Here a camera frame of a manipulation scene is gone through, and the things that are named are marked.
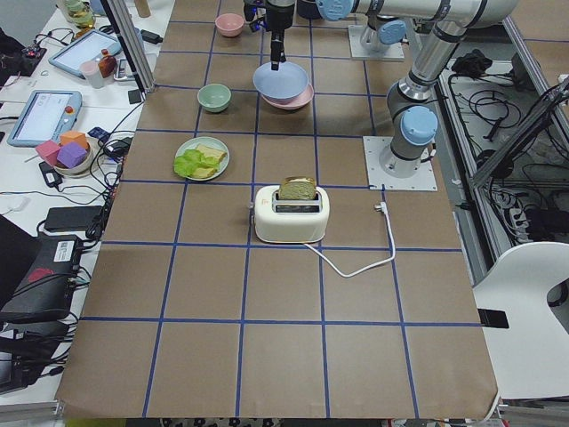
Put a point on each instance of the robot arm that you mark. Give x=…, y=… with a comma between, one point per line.
x=451, y=18
x=415, y=125

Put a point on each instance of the black power adapter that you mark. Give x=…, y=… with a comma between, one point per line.
x=151, y=37

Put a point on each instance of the teach pendant tablet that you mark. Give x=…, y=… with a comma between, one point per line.
x=85, y=48
x=45, y=117

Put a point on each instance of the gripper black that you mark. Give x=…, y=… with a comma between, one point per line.
x=278, y=19

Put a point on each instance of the pink cup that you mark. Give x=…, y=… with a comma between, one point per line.
x=91, y=73

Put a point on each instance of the green bowl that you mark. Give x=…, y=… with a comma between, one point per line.
x=214, y=97

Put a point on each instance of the lettuce leaf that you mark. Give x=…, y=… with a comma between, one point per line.
x=186, y=164

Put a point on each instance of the toast slice in toaster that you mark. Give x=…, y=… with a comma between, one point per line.
x=297, y=188

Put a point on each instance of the white toaster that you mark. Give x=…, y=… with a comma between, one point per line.
x=280, y=221

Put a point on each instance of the white chair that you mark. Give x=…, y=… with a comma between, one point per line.
x=528, y=346

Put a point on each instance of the far teach pendant tablet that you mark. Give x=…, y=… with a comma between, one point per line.
x=85, y=48

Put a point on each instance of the near teach pendant tablet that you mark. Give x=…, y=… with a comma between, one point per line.
x=45, y=117

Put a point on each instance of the brown bottle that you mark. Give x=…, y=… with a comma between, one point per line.
x=107, y=63

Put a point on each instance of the bread slice on plate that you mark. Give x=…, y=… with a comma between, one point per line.
x=207, y=161

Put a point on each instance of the pink bowl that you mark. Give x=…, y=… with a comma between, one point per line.
x=229, y=24

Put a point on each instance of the bowl of foam cubes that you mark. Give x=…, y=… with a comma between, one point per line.
x=71, y=156

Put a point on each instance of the pink plate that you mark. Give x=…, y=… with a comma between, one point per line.
x=297, y=102

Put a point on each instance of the aluminium frame post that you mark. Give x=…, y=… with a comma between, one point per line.
x=121, y=21

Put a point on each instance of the blue plate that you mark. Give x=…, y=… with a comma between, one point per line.
x=289, y=81

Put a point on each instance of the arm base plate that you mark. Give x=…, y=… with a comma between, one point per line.
x=385, y=171
x=365, y=45

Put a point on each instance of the green plate with food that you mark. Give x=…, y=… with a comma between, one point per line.
x=210, y=142

